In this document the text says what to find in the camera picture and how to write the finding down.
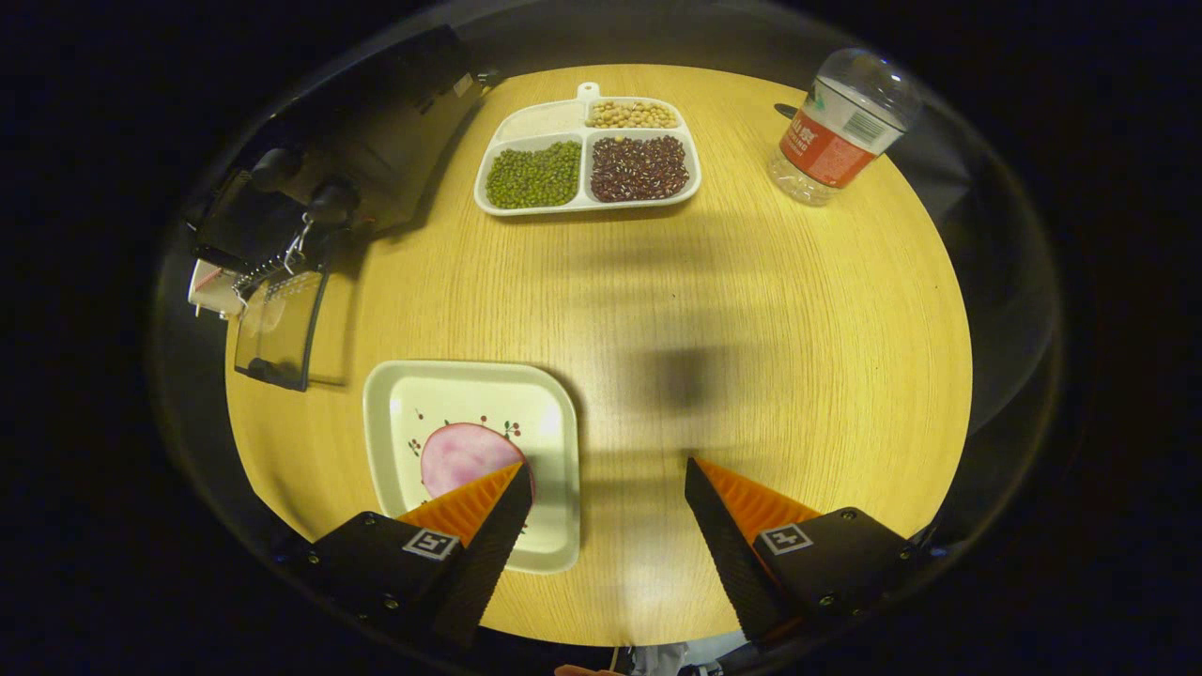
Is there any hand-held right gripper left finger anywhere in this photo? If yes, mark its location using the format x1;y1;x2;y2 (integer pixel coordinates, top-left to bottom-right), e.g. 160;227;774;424
308;460;536;651

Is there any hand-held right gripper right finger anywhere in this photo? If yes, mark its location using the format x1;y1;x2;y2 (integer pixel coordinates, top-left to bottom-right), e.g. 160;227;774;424
683;456;929;651

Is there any pink round food slice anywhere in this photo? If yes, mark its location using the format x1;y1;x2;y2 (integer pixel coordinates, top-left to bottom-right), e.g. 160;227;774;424
420;422;536;503

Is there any white square plate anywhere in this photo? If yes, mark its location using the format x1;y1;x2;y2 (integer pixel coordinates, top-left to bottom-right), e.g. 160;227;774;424
363;360;581;576

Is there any black electric oven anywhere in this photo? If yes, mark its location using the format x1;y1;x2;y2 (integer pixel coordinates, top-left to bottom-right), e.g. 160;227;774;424
193;23;486;393

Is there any small white appliance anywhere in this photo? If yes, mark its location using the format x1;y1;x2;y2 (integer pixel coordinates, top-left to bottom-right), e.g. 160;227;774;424
188;258;247;320

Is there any green mung beans pile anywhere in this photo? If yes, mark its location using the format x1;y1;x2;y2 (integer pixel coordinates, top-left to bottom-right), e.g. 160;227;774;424
485;141;583;209

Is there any white divided tray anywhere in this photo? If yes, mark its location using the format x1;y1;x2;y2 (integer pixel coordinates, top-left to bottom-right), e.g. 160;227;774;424
473;82;703;218

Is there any dark red beans pile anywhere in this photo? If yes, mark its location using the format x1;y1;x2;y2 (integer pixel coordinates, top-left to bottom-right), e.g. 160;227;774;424
590;135;691;203

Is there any clear bottle with red label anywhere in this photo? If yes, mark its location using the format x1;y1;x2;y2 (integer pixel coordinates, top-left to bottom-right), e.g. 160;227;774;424
768;47;924;207

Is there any yellow soybeans pile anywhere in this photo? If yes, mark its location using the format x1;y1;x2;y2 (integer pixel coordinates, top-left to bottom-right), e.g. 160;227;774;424
589;100;679;130

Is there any white cord loop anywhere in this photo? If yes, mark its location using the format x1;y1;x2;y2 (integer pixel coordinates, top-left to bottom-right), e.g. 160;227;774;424
284;214;316;269

